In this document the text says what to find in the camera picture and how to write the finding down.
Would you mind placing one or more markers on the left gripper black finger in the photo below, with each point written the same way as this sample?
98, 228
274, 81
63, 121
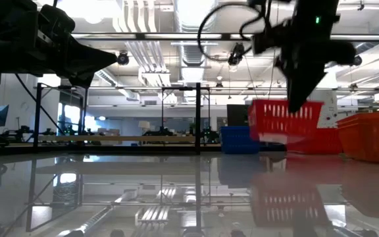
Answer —
82, 80
81, 56

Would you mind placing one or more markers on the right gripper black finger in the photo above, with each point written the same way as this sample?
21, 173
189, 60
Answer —
309, 82
293, 82

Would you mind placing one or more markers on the red plastic slotted basket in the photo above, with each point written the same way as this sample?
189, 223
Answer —
318, 141
268, 121

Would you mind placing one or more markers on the black background robot arm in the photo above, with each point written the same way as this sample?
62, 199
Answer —
209, 135
158, 131

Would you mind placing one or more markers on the wooden shelf board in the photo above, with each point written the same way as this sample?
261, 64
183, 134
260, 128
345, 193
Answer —
110, 139

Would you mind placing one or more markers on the white machine with red dots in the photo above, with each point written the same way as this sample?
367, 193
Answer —
328, 112

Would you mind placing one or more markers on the black cabinet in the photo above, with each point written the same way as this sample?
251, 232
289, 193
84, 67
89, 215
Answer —
237, 115

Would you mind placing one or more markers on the white table lamp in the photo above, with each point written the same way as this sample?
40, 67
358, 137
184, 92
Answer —
144, 125

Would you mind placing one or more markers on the tilted blue screen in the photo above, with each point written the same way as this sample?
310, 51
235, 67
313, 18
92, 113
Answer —
1, 115

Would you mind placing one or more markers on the black round frame camera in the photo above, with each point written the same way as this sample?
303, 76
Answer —
357, 60
123, 58

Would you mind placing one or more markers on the black shelf divider post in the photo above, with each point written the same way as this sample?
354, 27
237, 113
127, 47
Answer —
197, 118

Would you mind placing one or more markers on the silver ventilation duct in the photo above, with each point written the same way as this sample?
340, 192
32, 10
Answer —
192, 56

